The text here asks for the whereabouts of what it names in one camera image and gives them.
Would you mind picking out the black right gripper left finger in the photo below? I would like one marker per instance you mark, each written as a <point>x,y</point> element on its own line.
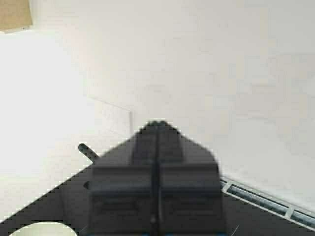
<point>123,187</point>

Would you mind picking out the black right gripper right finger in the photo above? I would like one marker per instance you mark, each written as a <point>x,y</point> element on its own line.
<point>191,201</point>

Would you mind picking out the black glass cooktop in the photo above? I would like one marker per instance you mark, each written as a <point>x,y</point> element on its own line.
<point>69,205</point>

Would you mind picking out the black spatula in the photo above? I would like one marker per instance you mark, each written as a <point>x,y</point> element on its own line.
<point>88,152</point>

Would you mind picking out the metal stove rear vent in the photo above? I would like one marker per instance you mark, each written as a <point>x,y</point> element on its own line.
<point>270,204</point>

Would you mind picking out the wooden upper cabinet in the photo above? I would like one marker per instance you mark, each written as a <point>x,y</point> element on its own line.
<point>15,15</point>

